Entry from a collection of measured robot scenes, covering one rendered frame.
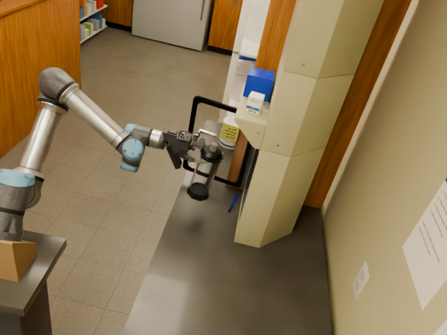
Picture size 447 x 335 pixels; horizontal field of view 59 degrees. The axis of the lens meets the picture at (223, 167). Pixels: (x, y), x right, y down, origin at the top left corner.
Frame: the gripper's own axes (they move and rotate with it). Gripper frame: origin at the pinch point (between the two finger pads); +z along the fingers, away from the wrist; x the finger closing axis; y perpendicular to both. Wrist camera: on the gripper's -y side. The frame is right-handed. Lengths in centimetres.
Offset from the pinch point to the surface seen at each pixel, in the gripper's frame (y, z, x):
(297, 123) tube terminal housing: 31.5, 27.7, -14.8
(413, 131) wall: 42, 61, -22
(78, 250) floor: -124, -74, 39
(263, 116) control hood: 28.0, 16.6, -8.4
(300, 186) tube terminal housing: 0.9, 38.9, -5.5
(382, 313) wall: 2, 62, -60
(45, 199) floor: -125, -118, 78
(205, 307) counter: -29, 14, -49
